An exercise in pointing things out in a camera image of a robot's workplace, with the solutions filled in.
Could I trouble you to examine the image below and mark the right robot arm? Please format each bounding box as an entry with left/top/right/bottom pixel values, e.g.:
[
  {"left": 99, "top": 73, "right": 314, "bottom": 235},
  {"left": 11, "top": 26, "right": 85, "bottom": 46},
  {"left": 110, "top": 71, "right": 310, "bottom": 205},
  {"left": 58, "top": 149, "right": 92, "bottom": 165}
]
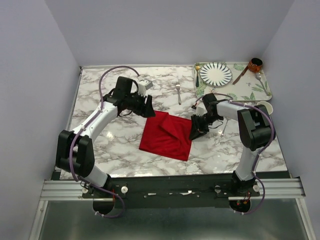
[{"left": 189, "top": 93, "right": 276, "bottom": 196}]

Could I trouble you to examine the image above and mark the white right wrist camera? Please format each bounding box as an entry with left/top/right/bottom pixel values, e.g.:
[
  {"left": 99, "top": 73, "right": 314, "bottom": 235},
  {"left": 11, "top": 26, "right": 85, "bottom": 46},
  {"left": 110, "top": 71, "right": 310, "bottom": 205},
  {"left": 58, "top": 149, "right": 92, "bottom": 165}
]
[{"left": 191, "top": 105, "right": 205, "bottom": 116}]

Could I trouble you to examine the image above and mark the striped white plate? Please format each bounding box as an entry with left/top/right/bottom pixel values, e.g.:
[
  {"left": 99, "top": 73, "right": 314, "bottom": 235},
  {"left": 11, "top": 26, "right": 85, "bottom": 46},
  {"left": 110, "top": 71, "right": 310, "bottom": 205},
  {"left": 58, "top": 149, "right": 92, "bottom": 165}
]
[{"left": 198, "top": 62, "right": 233, "bottom": 88}]

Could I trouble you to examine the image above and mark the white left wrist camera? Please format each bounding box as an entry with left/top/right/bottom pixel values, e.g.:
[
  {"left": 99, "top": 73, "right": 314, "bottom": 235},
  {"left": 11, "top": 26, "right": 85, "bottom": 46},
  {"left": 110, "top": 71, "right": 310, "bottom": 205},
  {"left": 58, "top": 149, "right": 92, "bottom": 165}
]
[{"left": 137, "top": 79, "right": 153, "bottom": 96}]

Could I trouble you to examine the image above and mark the red cloth napkin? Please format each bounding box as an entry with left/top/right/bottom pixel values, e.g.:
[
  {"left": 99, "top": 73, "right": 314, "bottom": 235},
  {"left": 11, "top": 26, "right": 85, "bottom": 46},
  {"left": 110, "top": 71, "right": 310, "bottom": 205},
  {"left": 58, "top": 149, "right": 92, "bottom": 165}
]
[{"left": 139, "top": 111, "right": 192, "bottom": 162}]

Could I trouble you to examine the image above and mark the brown handled knife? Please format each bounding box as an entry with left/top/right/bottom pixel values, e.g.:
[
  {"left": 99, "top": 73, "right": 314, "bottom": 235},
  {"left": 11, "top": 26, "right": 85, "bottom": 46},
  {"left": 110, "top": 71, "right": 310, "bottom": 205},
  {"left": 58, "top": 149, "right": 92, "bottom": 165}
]
[{"left": 232, "top": 66, "right": 248, "bottom": 85}]

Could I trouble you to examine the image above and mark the aluminium frame rail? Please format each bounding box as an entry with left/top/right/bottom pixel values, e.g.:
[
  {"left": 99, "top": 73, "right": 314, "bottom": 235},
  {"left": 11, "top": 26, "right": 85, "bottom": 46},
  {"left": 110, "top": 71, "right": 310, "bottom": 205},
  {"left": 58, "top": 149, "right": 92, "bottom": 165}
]
[{"left": 40, "top": 178, "right": 306, "bottom": 201}]

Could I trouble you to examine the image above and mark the floral serving tray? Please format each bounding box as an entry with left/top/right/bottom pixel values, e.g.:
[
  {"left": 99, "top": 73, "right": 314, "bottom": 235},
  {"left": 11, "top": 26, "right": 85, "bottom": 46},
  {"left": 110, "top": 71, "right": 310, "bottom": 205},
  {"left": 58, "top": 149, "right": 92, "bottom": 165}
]
[{"left": 192, "top": 62, "right": 272, "bottom": 102}]

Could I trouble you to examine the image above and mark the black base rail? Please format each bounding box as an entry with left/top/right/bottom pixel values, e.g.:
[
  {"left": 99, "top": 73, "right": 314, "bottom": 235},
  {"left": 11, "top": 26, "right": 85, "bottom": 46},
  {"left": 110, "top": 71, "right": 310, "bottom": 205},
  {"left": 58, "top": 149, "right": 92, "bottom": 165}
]
[{"left": 82, "top": 173, "right": 262, "bottom": 209}]

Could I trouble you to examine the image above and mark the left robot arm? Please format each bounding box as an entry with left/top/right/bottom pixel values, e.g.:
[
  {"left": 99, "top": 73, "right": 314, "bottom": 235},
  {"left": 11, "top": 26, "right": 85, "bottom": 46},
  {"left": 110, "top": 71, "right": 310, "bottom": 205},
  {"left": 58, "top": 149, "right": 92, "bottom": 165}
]
[{"left": 55, "top": 76, "right": 156, "bottom": 198}]

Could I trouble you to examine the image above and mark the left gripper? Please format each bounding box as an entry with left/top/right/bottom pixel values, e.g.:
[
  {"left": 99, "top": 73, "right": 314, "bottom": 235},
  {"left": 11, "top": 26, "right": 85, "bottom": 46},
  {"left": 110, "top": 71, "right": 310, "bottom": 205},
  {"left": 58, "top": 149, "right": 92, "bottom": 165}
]
[{"left": 125, "top": 90, "right": 157, "bottom": 119}]

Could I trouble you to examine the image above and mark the orange black cup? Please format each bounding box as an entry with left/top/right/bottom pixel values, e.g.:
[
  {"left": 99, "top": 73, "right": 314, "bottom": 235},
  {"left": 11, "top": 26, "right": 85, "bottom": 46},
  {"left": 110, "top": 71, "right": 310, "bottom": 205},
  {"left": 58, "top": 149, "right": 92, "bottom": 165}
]
[{"left": 247, "top": 57, "right": 263, "bottom": 73}]

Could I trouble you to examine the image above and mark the grey white mug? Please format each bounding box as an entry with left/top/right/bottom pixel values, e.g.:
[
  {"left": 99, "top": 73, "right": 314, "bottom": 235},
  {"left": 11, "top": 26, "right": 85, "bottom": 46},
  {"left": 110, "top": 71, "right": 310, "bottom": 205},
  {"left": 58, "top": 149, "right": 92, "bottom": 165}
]
[{"left": 256, "top": 101, "right": 274, "bottom": 115}]

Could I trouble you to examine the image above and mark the silver spoon on tray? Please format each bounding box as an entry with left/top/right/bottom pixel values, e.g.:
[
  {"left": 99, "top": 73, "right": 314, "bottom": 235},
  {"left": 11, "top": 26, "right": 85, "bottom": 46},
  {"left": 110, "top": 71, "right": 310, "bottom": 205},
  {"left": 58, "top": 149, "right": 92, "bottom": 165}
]
[{"left": 255, "top": 72, "right": 267, "bottom": 92}]

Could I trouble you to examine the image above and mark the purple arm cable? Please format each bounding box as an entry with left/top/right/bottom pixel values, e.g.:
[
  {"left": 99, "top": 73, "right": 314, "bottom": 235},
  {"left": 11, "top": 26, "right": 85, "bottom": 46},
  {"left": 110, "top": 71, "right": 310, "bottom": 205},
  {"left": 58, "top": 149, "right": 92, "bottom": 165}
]
[
  {"left": 69, "top": 65, "right": 142, "bottom": 219},
  {"left": 193, "top": 92, "right": 274, "bottom": 216}
]

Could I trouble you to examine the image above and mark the silver fork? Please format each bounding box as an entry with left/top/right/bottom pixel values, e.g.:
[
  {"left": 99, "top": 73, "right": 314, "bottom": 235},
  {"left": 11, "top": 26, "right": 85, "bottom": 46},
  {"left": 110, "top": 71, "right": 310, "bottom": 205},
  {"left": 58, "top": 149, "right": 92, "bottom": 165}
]
[{"left": 175, "top": 81, "right": 182, "bottom": 105}]

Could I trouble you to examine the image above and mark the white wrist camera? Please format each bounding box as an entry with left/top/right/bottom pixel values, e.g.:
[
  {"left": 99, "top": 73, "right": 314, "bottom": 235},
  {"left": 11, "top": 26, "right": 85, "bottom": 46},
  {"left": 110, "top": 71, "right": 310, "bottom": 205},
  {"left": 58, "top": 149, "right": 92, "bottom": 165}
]
[
  {"left": 137, "top": 79, "right": 153, "bottom": 96},
  {"left": 191, "top": 105, "right": 205, "bottom": 116}
]

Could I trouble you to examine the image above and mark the gold fork green handle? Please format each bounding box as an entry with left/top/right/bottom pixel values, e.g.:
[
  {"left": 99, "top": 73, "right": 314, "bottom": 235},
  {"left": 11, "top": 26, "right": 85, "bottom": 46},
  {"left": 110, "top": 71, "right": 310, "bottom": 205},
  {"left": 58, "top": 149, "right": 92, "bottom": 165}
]
[{"left": 195, "top": 62, "right": 200, "bottom": 88}]

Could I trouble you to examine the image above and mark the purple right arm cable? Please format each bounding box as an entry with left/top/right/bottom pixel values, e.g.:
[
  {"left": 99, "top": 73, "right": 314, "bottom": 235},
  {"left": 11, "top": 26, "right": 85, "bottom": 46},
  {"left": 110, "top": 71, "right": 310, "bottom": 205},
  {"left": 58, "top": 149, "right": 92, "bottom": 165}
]
[{"left": 193, "top": 92, "right": 274, "bottom": 216}]

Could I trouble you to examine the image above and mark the silver spoon on table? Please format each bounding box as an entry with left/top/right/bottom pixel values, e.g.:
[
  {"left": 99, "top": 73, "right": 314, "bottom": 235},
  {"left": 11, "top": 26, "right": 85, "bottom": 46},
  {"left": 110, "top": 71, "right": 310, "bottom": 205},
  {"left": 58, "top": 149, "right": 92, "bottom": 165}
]
[{"left": 220, "top": 118, "right": 230, "bottom": 137}]

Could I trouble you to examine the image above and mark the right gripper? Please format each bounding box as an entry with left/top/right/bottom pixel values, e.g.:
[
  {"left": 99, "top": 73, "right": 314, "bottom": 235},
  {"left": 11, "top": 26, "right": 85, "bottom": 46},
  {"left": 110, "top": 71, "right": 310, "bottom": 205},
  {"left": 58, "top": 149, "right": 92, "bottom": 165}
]
[{"left": 188, "top": 112, "right": 221, "bottom": 141}]

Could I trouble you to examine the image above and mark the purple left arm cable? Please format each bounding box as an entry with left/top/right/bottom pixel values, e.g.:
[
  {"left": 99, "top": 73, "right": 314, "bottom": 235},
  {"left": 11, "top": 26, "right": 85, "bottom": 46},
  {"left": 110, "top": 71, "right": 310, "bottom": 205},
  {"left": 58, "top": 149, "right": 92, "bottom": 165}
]
[{"left": 69, "top": 65, "right": 142, "bottom": 219}]

